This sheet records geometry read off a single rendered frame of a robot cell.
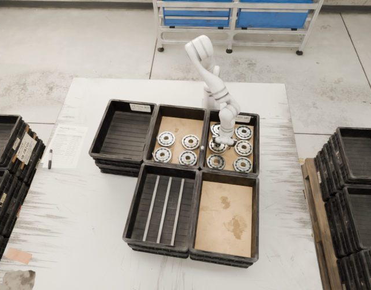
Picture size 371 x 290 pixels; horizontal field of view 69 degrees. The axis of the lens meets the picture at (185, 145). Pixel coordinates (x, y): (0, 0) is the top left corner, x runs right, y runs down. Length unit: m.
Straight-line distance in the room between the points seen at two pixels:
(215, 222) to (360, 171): 1.18
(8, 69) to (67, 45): 0.73
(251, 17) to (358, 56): 1.39
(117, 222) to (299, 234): 0.97
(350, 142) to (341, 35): 2.08
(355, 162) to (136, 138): 1.50
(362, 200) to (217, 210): 1.15
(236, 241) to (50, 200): 1.05
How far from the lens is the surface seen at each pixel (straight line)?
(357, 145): 2.29
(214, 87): 1.21
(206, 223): 1.37
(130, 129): 1.66
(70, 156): 1.83
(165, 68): 3.23
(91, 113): 1.99
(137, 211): 1.42
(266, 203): 1.60
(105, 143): 1.64
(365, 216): 2.18
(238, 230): 1.38
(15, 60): 3.96
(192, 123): 1.65
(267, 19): 3.28
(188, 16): 3.20
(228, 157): 1.53
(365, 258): 1.95
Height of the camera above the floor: 2.15
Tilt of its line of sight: 58 degrees down
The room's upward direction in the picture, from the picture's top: 2 degrees counter-clockwise
